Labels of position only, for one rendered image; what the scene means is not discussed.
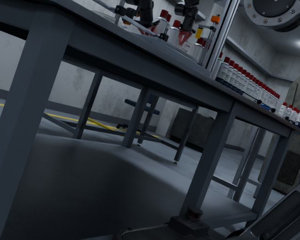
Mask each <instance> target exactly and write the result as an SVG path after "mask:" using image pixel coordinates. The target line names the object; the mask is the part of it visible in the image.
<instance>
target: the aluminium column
mask: <svg viewBox="0 0 300 240"><path fill-rule="evenodd" d="M239 2H240V0H227V2H226V5H225V8H224V10H223V13H222V16H221V18H220V21H219V24H218V26H217V29H216V32H215V34H214V37H213V40H212V42H211V45H210V48H209V51H208V53H207V56H206V59H205V61H204V64H203V67H204V68H205V69H207V70H209V71H210V72H211V75H210V78H211V77H212V74H213V71H214V69H215V66H216V63H217V61H218V58H219V55H220V52H221V50H222V47H223V44H224V42H225V39H226V37H227V34H228V32H229V29H230V26H231V23H232V21H233V18H234V15H235V13H236V10H237V7H238V5H239Z"/></svg>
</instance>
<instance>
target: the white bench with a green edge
mask: <svg viewBox="0 0 300 240"><path fill-rule="evenodd" d="M62 61H63V62H66V63H69V64H71V65H74V66H77V67H80V68H82V69H85V70H88V71H91V72H94V73H95V75H94V78H93V81H92V84H91V86H90V90H89V93H88V95H87V98H86V101H85V103H84V106H83V109H82V112H81V115H80V118H79V121H78V123H75V122H69V121H64V120H58V119H56V118H54V117H52V116H50V115H48V114H46V113H43V116H42V117H43V118H45V119H47V120H49V121H51V122H53V123H55V124H57V125H58V126H60V127H62V128H64V129H66V130H68V131H70V132H72V133H73V137H72V138H73V139H79V140H80V139H81V137H82V134H83V131H84V129H86V130H93V131H98V132H104V133H109V134H114V135H120V136H125V132H121V131H116V130H109V129H104V128H99V127H94V126H89V125H86V123H87V120H88V117H89V114H90V111H91V108H92V105H93V103H94V100H95V97H96V94H97V92H98V89H99V86H100V83H101V80H102V77H103V76H104V77H107V78H109V79H112V80H115V81H118V82H121V83H123V84H126V85H129V86H132V87H134V88H137V89H139V90H141V89H142V85H139V84H137V83H135V82H132V81H130V80H127V79H124V78H121V77H119V76H116V75H114V74H111V73H109V72H106V71H103V70H100V69H98V68H95V67H93V66H91V65H88V64H85V63H83V62H80V61H78V60H75V59H72V58H70V57H67V56H64V55H63V58H62ZM151 94H153V95H154V97H153V100H152V103H151V106H150V109H149V111H148V114H147V117H146V119H145V122H144V125H143V127H142V130H141V133H140V135H135V137H134V138H136V139H138V141H137V143H139V144H137V145H138V146H140V144H142V142H143V140H148V141H153V142H159V143H162V144H164V145H166V146H169V147H171V148H173V149H175V150H177V152H176V155H175V158H174V160H175V162H174V163H175V164H177V163H176V162H177V161H179V160H180V157H181V154H182V152H183V149H184V146H185V144H186V141H187V138H188V136H189V133H190V130H191V127H192V125H193V123H194V120H195V117H196V115H197V112H198V109H199V107H200V106H198V105H195V104H193V103H190V102H187V101H184V100H181V99H178V98H175V97H173V96H170V95H168V94H165V93H162V92H159V91H156V90H153V89H152V90H151ZM159 97H161V98H164V99H167V100H170V101H173V102H175V103H178V104H180V105H183V106H186V107H189V108H191V109H193V110H192V112H191V115H190V118H189V121H188V123H187V126H186V129H185V131H184V133H183V136H182V139H181V141H180V144H179V147H177V146H175V145H172V144H170V143H168V142H166V141H163V140H161V139H159V138H157V137H155V136H152V135H150V134H148V133H146V131H147V129H148V126H149V123H150V120H151V117H152V115H153V112H154V110H155V107H156V104H157V102H158V99H159ZM73 127H75V128H73Z"/></svg>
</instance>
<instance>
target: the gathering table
mask: <svg viewBox="0 0 300 240"><path fill-rule="evenodd" d="M294 133H295V134H298V135H300V132H299V131H295V132H294ZM279 139H280V136H279V135H277V137H276V139H275V142H274V144H273V147H272V149H271V152H270V155H269V157H268V160H267V162H266V165H265V167H264V170H263V172H262V175H261V177H260V180H259V183H261V184H262V182H263V179H264V176H265V174H266V171H267V169H268V166H269V164H270V161H271V158H272V156H273V153H274V151H275V149H276V146H277V144H278V141H279ZM299 183H300V180H299V182H298V184H299ZM259 189H260V187H256V190H255V193H254V195H253V198H256V197H257V194H258V192H259Z"/></svg>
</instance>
